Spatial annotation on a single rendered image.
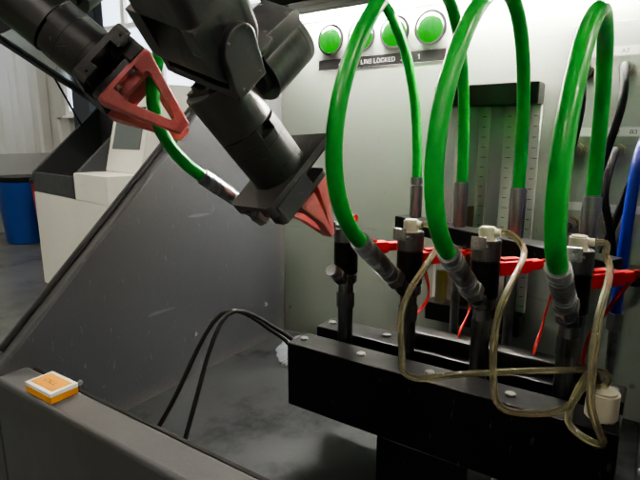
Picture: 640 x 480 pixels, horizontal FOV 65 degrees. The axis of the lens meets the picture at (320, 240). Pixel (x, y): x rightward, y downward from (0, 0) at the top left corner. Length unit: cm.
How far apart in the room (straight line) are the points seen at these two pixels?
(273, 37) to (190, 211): 41
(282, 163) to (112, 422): 30
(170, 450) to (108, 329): 30
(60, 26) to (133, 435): 38
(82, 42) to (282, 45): 19
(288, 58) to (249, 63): 7
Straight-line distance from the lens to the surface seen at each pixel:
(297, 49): 49
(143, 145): 344
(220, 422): 75
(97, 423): 55
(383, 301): 90
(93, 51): 52
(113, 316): 76
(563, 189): 34
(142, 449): 50
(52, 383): 62
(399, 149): 85
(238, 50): 40
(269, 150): 46
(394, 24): 72
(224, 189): 57
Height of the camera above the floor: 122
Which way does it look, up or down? 12 degrees down
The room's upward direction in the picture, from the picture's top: straight up
